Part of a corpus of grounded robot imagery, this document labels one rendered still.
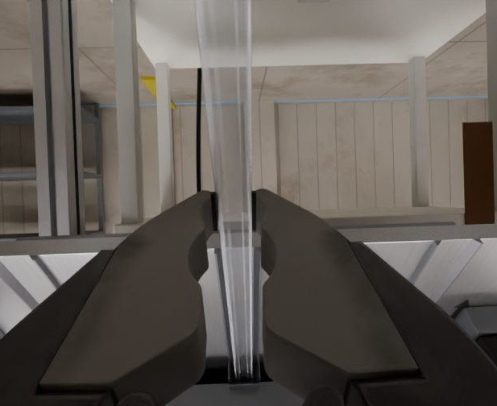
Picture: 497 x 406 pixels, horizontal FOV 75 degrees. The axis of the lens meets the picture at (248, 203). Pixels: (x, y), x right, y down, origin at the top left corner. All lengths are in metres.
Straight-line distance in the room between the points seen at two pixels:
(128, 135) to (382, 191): 3.28
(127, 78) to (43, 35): 0.15
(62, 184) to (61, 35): 0.18
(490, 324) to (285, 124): 3.29
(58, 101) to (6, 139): 3.64
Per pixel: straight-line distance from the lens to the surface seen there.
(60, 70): 0.49
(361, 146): 3.64
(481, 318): 0.26
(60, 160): 0.47
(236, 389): 0.30
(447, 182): 4.03
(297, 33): 0.78
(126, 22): 0.65
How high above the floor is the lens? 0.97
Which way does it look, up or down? 1 degrees up
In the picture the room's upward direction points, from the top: 178 degrees clockwise
